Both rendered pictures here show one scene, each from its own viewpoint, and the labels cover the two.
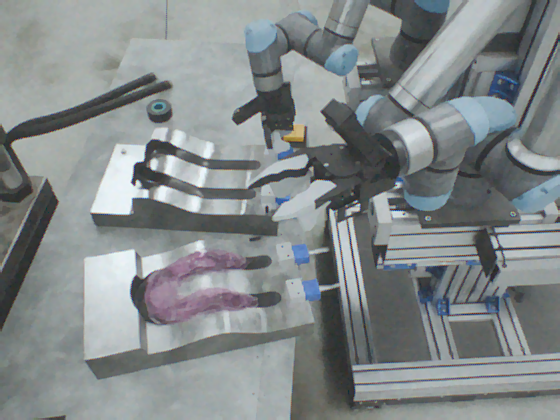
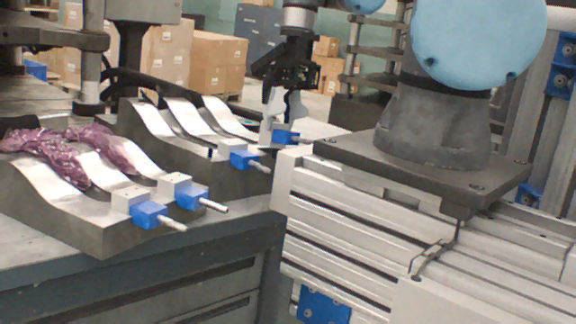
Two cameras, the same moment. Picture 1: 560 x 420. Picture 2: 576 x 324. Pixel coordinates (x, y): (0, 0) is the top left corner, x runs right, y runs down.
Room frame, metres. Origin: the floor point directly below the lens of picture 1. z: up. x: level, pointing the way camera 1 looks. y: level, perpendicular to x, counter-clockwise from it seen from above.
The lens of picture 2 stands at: (0.20, -0.68, 1.19)
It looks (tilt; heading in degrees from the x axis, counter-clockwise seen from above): 16 degrees down; 39
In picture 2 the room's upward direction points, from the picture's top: 9 degrees clockwise
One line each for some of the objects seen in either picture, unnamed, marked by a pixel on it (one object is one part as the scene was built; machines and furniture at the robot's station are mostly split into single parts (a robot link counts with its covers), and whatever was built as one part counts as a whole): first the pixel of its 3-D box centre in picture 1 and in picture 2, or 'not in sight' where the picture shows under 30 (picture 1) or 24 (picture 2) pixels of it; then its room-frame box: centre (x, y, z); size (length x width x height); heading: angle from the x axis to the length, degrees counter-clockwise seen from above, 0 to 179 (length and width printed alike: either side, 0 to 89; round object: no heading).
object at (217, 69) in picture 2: not in sight; (184, 63); (4.21, 4.27, 0.37); 1.20 x 0.82 x 0.74; 105
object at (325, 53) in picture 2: not in sight; (331, 67); (6.71, 3.98, 0.42); 0.86 x 0.33 x 0.83; 97
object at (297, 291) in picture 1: (314, 289); (153, 216); (0.67, -0.06, 0.86); 0.13 x 0.05 x 0.05; 103
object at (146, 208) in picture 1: (191, 179); (192, 133); (1.02, 0.28, 0.87); 0.50 x 0.26 x 0.14; 86
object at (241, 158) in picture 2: (286, 196); (247, 161); (0.94, 0.01, 0.89); 0.13 x 0.05 x 0.05; 86
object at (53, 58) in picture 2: not in sight; (62, 52); (3.16, 5.16, 0.34); 0.63 x 0.45 x 0.40; 97
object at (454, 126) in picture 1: (445, 131); not in sight; (0.60, -0.23, 1.43); 0.11 x 0.08 x 0.09; 119
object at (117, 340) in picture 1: (199, 295); (58, 165); (0.65, 0.22, 0.86); 0.50 x 0.26 x 0.11; 103
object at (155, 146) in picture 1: (194, 170); (193, 115); (1.01, 0.26, 0.92); 0.35 x 0.16 x 0.09; 86
